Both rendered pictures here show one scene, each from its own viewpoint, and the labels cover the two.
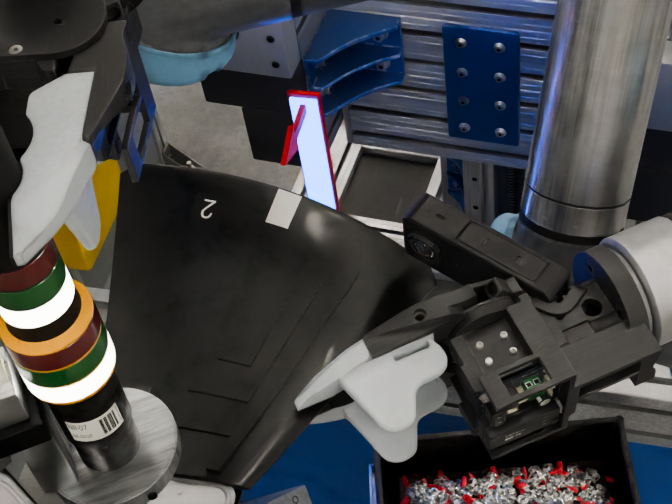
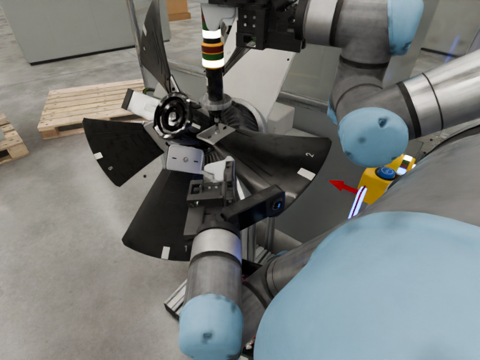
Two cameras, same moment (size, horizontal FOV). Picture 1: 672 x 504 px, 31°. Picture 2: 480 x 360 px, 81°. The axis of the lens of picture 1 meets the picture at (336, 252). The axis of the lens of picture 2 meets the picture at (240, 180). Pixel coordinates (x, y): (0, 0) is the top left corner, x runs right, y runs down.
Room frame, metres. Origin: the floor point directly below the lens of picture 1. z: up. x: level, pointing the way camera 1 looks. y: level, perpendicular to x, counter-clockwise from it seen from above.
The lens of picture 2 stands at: (0.55, -0.42, 1.53)
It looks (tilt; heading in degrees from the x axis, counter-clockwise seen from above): 40 degrees down; 105
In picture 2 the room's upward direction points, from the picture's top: straight up
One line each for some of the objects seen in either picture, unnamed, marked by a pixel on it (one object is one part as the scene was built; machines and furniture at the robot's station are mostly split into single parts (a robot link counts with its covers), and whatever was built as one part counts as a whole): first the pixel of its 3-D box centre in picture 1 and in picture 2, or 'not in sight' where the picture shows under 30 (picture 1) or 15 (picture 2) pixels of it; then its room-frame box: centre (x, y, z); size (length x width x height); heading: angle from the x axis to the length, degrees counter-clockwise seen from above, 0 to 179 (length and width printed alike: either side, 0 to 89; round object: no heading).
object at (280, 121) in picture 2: not in sight; (270, 119); (0.38, 0.74, 0.92); 0.17 x 0.16 x 0.11; 68
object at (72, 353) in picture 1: (49, 323); (212, 46); (0.35, 0.13, 1.38); 0.04 x 0.04 x 0.01
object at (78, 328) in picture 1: (58, 340); (213, 53); (0.35, 0.13, 1.37); 0.04 x 0.04 x 0.05
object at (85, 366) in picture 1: (58, 340); (213, 53); (0.35, 0.13, 1.37); 0.04 x 0.04 x 0.01
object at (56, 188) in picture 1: (71, 197); (211, 12); (0.36, 0.10, 1.44); 0.09 x 0.03 x 0.06; 177
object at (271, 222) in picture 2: not in sight; (272, 206); (0.44, 0.69, 0.42); 0.04 x 0.04 x 0.83; 68
